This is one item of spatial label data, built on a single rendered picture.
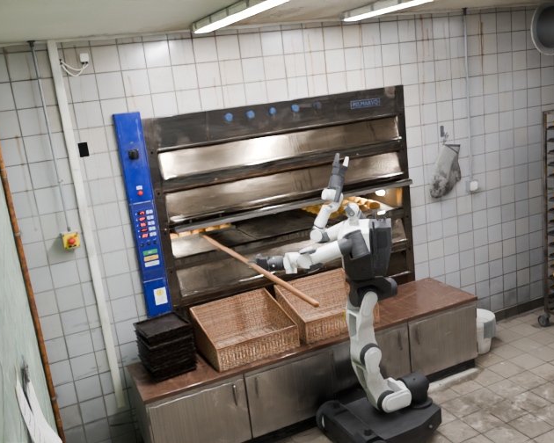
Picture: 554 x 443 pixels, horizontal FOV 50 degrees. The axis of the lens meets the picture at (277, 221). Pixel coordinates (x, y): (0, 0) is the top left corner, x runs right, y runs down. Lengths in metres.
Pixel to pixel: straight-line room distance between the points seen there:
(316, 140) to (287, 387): 1.67
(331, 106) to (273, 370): 1.84
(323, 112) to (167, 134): 1.11
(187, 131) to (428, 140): 1.88
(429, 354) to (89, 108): 2.78
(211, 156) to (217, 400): 1.52
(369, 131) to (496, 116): 1.19
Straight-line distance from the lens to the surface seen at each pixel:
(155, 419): 3.66
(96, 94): 3.73
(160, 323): 3.77
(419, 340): 4.29
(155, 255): 3.86
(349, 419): 3.84
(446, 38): 4.82
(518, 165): 5.36
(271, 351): 3.79
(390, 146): 4.52
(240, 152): 3.96
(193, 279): 4.00
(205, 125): 3.89
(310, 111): 4.18
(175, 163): 3.84
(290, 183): 4.13
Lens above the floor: 2.24
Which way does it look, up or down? 13 degrees down
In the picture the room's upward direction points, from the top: 7 degrees counter-clockwise
